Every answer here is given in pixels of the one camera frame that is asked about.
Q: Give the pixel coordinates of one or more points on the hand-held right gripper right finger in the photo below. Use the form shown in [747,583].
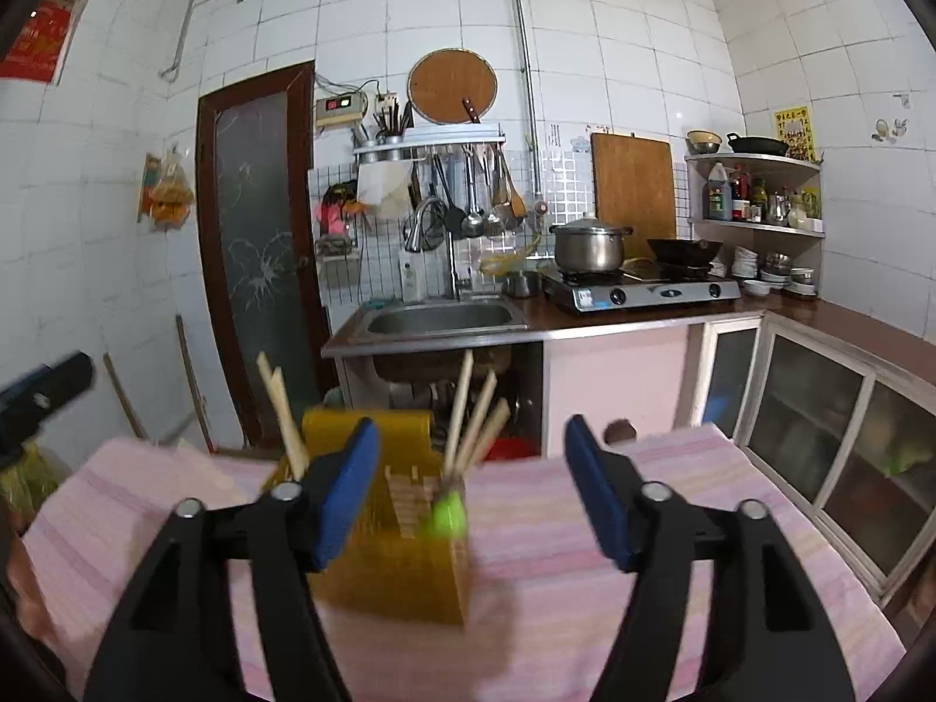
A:
[599,497]

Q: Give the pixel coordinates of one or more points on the red wall poster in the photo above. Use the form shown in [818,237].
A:
[33,44]

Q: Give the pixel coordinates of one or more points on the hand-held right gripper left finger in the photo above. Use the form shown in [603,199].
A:
[347,497]

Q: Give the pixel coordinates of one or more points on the white glass door cabinet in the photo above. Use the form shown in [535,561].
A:
[819,424]

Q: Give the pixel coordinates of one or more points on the stack of white bowls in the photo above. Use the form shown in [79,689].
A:
[746,262]

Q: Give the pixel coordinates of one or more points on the black wok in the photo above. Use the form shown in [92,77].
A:
[684,251]

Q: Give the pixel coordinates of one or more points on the steel bowl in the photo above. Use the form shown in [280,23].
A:
[778,262]

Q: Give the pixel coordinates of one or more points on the wooden stick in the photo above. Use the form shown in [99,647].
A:
[194,380]
[126,398]

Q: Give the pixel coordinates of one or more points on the small steel cup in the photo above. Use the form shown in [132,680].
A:
[521,285]

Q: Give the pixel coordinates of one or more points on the white wall socket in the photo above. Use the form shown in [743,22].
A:
[386,101]

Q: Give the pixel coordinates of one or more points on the metal utensil cup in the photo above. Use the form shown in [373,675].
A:
[391,133]

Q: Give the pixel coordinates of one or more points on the metal wall pipe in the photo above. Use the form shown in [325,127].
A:
[525,51]

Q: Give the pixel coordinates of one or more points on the hanging plastic bag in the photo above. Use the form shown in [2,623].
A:
[170,194]

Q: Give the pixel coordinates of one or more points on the dark round object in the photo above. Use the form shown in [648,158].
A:
[620,431]

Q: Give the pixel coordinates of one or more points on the stack of rimmed bowls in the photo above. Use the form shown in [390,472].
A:
[803,284]

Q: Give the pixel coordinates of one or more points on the beige controller box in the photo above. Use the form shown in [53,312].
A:
[340,110]

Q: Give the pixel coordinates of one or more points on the steel faucet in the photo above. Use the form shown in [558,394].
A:
[424,223]

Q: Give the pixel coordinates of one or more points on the white plastic bottle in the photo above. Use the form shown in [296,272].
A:
[414,278]

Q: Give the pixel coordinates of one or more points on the yellow green plastic bag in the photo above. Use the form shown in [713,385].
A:
[29,482]

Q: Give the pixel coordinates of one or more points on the red plastic basin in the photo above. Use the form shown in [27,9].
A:
[515,449]

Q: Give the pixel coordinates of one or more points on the pink striped tablecloth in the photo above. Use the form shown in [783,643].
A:
[548,563]

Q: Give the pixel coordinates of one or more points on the white wall hook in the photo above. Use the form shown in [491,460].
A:
[902,99]

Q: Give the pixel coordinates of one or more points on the beige bowl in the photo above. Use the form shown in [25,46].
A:
[703,142]

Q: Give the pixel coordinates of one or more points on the steel gas stove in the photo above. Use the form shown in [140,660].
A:
[643,294]

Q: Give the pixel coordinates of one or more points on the white hanging cloth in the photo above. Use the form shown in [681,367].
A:
[384,190]

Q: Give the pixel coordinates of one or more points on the large dark sauce bottle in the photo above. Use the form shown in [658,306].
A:
[718,197]

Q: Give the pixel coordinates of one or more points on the hanging metal spatula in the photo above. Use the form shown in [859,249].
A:
[512,201]

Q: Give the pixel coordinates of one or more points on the person's left forearm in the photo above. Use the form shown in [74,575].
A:
[29,585]

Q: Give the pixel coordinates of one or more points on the rectangular wooden cutting board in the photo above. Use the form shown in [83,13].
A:
[632,190]

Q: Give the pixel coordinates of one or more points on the steel hanging ladle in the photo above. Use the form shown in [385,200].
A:
[473,223]

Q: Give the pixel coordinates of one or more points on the yellow wall poster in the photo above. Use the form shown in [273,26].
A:
[795,133]

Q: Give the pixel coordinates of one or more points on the small white bowl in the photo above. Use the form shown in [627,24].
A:
[757,288]

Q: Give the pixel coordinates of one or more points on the pink rubber gloves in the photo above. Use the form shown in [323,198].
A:
[335,216]

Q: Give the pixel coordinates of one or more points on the wooden chopstick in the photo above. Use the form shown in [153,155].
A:
[458,409]
[289,417]
[477,417]
[276,402]
[490,431]

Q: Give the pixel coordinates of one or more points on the steel pot with lid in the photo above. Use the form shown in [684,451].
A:
[589,248]

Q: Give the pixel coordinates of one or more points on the stainless steel sink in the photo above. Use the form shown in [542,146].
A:
[439,318]

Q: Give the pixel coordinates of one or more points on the wall sticker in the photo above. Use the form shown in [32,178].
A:
[885,130]

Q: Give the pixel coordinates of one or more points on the yellow wooden utensil holder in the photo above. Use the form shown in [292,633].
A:
[395,578]

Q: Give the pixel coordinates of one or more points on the dark wooden frosted glass door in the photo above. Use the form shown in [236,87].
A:
[256,234]

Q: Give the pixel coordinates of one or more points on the metal wall rack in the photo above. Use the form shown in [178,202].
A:
[431,139]

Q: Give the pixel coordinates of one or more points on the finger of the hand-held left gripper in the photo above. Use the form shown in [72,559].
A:
[62,376]

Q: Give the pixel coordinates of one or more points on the row of condiment bottles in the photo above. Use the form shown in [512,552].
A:
[775,208]

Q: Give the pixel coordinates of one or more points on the white corner shelf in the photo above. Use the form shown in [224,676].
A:
[760,161]

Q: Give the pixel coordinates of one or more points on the round wooden cutting board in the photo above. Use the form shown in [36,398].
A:
[442,84]

